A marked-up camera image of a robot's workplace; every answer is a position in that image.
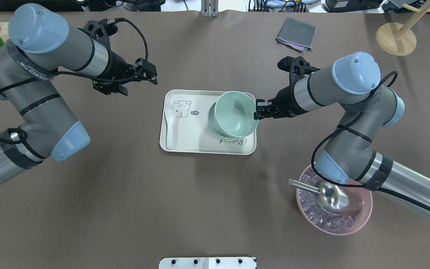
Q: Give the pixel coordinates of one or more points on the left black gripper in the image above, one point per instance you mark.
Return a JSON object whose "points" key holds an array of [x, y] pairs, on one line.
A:
{"points": [[117, 66]]}

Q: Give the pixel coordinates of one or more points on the aluminium frame post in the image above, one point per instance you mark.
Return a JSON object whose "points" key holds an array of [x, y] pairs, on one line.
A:
{"points": [[209, 8]]}

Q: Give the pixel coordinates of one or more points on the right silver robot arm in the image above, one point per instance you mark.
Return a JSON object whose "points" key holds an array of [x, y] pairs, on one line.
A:
{"points": [[354, 82]]}

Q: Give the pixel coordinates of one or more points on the white ceramic spoon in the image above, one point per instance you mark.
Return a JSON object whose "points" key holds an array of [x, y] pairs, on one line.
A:
{"points": [[170, 115]]}

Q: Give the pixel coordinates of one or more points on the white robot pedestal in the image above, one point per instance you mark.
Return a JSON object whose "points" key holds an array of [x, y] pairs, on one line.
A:
{"points": [[208, 263]]}

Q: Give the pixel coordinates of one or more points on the wooden mug tree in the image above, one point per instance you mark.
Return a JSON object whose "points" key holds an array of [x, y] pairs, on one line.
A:
{"points": [[398, 39]]}

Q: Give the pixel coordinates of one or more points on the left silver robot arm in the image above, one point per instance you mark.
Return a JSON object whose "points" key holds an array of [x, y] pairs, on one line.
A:
{"points": [[40, 42]]}

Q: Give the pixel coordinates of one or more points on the metal ice scoop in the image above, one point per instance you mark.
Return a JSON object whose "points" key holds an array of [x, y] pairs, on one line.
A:
{"points": [[332, 198]]}

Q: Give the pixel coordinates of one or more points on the wooden cutting board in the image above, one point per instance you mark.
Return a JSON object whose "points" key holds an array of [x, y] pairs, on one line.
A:
{"points": [[4, 30]]}

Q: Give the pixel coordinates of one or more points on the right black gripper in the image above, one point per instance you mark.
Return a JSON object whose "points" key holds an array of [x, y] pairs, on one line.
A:
{"points": [[285, 99]]}

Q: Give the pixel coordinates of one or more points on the green bowl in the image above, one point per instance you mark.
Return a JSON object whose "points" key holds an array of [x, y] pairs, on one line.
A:
{"points": [[212, 123], [234, 113]]}

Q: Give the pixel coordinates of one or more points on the cream serving tray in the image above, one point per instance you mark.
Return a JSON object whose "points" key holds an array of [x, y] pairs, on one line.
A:
{"points": [[191, 133]]}

